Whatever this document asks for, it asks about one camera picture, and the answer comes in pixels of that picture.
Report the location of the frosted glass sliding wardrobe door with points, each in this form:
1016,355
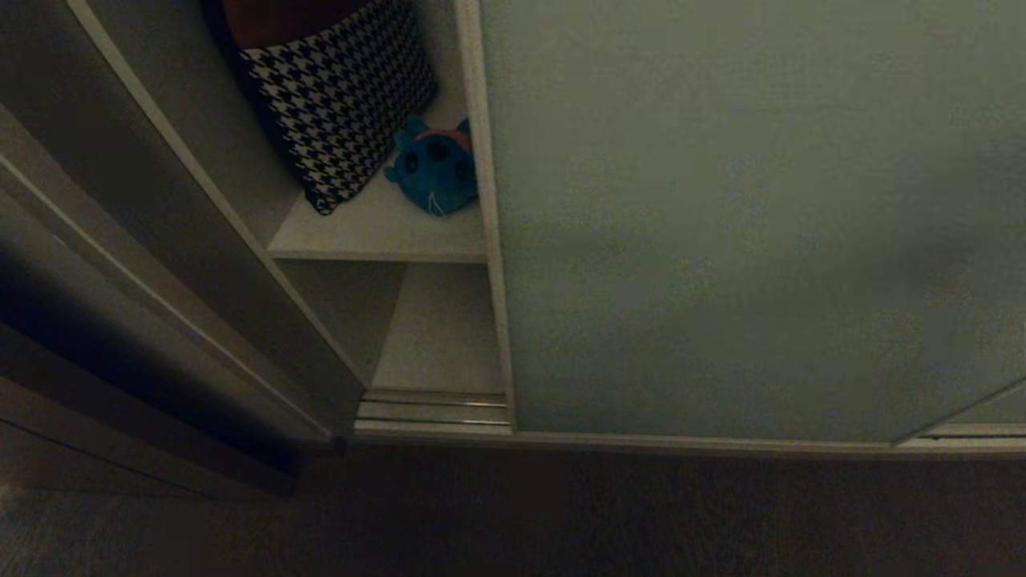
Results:
721,224
990,413

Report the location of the blue plush toy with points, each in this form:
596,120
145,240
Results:
433,168

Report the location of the metal sliding door floor track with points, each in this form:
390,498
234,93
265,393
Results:
437,409

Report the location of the white wardrobe frame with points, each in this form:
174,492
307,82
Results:
184,240

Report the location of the brown cushion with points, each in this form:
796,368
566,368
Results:
276,20

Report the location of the black white houndstooth pillow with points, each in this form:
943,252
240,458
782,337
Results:
341,100

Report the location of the white wardrobe shelf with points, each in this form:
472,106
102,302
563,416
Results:
385,228

